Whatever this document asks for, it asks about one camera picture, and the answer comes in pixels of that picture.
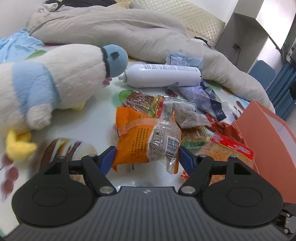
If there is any red orange snack packet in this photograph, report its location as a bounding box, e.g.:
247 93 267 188
180 131 255 186

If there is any blue chair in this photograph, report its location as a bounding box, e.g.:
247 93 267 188
249 60 276 90

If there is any pink cardboard box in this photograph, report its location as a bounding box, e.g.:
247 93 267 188
232 100 295 203

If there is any dark red foil snack packet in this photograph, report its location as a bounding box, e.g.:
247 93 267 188
205 113 245 144

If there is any small red yellow snack packet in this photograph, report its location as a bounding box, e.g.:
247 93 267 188
123 90 166 118

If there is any grey shelf cabinet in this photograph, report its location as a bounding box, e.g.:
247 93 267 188
216 1 295 72

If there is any grey blanket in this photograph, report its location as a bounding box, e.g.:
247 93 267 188
28 6 274 110

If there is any light blue cloth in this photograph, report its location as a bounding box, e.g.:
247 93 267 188
0 28 44 64

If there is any white blue plush duck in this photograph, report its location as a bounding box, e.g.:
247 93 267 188
1 44 128 161

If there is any clear green snack packet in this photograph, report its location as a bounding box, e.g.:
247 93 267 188
162 98 211 149

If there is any blue patterned plastic bag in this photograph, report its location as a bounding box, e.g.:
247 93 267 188
166 53 230 121

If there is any white spray bottle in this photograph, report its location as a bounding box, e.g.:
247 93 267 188
118 63 202 88

